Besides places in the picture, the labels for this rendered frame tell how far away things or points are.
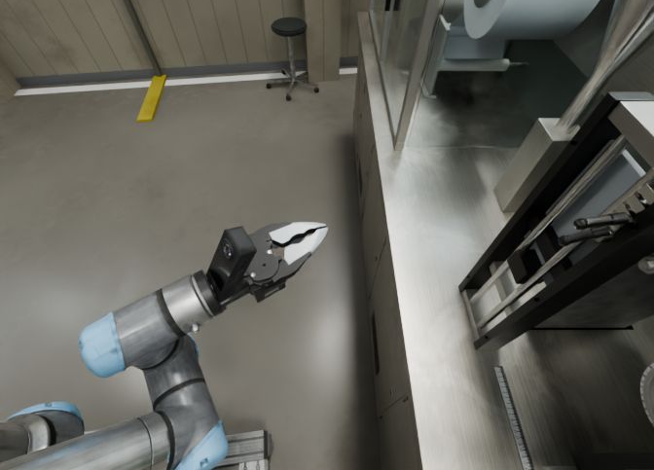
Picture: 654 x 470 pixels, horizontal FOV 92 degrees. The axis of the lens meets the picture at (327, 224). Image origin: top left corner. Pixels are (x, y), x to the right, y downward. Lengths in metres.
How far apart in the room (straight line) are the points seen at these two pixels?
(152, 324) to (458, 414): 0.61
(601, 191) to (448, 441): 0.53
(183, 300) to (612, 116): 0.59
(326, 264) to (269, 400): 0.76
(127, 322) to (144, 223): 1.91
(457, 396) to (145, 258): 1.85
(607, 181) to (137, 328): 0.64
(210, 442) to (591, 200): 0.62
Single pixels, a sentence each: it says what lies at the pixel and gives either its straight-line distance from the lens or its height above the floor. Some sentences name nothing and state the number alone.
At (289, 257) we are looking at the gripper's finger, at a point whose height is 1.24.
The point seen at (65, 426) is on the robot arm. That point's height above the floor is 1.01.
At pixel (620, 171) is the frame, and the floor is 1.37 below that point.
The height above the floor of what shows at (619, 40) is 1.38.
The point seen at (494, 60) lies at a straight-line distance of 1.11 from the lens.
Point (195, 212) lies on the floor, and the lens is 2.29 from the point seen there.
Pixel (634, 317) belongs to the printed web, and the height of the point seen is 0.97.
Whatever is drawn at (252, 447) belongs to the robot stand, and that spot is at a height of 0.23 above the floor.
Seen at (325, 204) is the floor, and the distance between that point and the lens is 2.15.
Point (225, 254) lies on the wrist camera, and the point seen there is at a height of 1.30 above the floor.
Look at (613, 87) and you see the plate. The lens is 1.25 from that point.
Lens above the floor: 1.65
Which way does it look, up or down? 54 degrees down
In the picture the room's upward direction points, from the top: straight up
